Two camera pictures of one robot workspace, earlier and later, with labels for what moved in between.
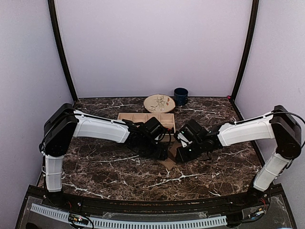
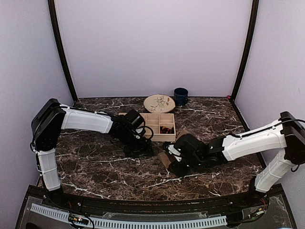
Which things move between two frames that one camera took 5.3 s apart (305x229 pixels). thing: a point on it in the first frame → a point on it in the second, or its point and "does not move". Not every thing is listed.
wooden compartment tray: (167, 119) does not move
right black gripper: (184, 158) → (177, 170)
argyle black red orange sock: (168, 130) does not move
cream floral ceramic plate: (159, 103) does not move
